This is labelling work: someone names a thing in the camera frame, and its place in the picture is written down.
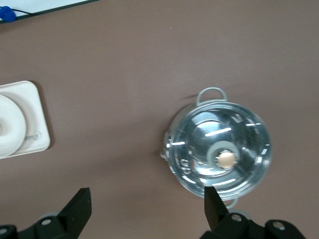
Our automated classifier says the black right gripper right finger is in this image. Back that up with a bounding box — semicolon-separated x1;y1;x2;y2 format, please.
200;186;306;239

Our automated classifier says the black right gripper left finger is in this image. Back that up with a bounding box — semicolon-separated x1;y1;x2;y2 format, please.
0;188;92;239

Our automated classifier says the cream round plate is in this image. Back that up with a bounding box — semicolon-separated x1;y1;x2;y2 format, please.
0;93;27;159

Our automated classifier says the cream rabbit print tray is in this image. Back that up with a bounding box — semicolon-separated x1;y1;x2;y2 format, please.
0;80;51;159

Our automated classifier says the glass pot lid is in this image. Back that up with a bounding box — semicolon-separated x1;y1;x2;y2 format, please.
165;101;273;200

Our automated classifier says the steel electric cooking pot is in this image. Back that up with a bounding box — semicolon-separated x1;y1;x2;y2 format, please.
160;86;273;210

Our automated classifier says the brown table cover mat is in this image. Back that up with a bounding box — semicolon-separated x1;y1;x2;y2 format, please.
0;0;319;239

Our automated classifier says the small blue round object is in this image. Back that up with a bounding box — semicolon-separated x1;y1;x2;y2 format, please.
0;6;16;23

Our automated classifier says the thin black cable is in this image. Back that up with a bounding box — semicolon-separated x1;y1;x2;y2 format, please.
11;8;39;16

